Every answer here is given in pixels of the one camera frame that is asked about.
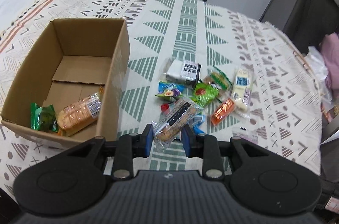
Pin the green-edged biscuit packet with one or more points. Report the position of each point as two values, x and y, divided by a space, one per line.
217 81

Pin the small red candy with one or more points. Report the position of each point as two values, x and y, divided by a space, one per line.
164 108

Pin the clear cookie packet black label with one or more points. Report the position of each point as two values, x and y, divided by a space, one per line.
172 120

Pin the pink cloth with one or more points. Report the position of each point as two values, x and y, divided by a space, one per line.
332 60

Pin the orange-red snack packet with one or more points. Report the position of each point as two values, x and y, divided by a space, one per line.
222 111

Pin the small clear snack packet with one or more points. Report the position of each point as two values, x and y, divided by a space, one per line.
245 135

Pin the orange cracker packet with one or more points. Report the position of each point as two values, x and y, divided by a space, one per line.
76 114

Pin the long white snack packet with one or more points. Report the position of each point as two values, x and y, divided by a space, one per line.
242 89

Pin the black and white snack packet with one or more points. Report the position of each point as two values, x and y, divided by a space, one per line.
185 71

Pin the blue-green fruit snack packet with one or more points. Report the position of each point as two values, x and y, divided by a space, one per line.
170 91

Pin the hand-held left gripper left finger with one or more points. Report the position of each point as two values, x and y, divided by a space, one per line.
148 139

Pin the green snack packet red print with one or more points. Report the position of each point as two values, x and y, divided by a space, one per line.
204 95

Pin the black cabinet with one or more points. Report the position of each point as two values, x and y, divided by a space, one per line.
296 7

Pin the white plastic bag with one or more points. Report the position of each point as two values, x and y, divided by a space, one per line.
316 62

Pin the blue snack packet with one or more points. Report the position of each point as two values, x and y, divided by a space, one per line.
199 120

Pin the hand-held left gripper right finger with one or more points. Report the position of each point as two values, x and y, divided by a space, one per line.
186 142

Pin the brown cardboard box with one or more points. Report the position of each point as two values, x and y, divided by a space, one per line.
116 67

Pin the patterned blanket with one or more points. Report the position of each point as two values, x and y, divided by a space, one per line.
190 28

